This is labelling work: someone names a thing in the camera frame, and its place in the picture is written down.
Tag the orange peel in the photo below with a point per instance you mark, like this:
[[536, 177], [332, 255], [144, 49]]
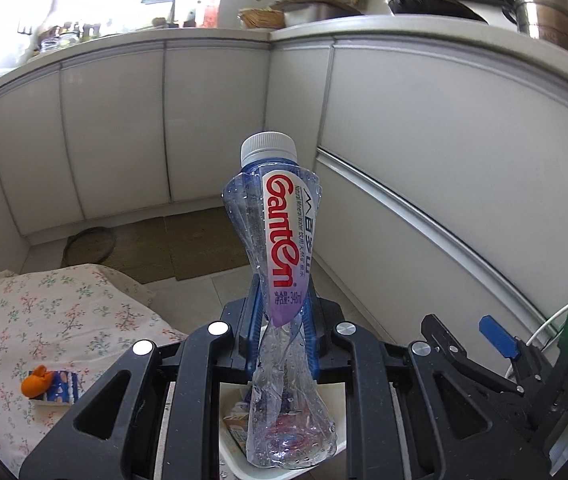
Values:
[[36, 384]]

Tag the woven basket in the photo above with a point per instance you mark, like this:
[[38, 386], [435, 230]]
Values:
[[261, 19]]

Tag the stainless steel pot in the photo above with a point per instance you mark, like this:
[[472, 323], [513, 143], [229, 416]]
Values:
[[548, 20]]

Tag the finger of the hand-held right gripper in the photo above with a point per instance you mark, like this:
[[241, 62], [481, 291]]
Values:
[[456, 355], [498, 335]]

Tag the stainless steel tray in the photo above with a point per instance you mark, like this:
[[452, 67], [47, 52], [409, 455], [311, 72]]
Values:
[[319, 12]]

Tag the red bottle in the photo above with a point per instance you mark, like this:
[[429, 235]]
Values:
[[210, 12]]

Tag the white kitchen countertop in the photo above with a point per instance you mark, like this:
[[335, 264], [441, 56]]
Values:
[[314, 27]]

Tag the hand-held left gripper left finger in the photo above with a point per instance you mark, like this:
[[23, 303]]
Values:
[[251, 332]]

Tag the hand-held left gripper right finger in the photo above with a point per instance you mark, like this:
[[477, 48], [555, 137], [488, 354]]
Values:
[[315, 360]]

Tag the white plastic bin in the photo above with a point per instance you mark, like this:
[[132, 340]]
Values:
[[236, 465]]

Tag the floral tablecloth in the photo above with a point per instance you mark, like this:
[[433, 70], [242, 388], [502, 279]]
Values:
[[64, 320]]

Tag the white kitchen cabinet with drawers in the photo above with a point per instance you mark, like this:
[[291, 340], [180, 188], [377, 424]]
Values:
[[413, 125]]

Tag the blue white printed box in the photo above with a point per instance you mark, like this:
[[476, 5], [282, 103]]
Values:
[[64, 389]]

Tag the clear plastic water bottle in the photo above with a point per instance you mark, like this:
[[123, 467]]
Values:
[[279, 220]]

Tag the row of small jars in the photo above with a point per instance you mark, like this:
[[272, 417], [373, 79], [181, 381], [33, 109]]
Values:
[[64, 37]]

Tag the round woven tray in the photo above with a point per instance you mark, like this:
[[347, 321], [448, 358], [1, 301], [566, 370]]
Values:
[[71, 247]]

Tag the brown woven floor mat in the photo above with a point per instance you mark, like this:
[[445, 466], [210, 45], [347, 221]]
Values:
[[144, 252], [209, 242]]

